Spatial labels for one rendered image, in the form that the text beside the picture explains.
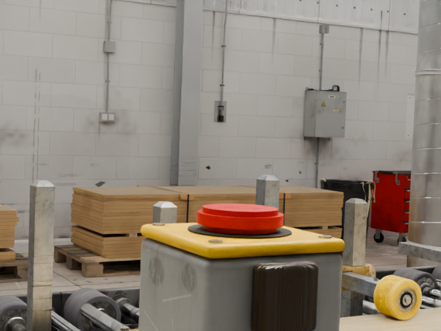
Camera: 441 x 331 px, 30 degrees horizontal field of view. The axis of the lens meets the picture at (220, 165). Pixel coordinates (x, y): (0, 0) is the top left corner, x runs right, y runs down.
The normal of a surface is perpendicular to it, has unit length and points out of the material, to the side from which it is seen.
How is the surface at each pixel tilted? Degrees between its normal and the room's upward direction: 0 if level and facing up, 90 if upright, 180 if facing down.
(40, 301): 90
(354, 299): 90
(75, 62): 90
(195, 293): 90
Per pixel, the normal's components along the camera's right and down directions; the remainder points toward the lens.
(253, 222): 0.29, 0.06
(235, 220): -0.14, 0.04
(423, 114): -0.92, 0.02
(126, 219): 0.50, 0.07
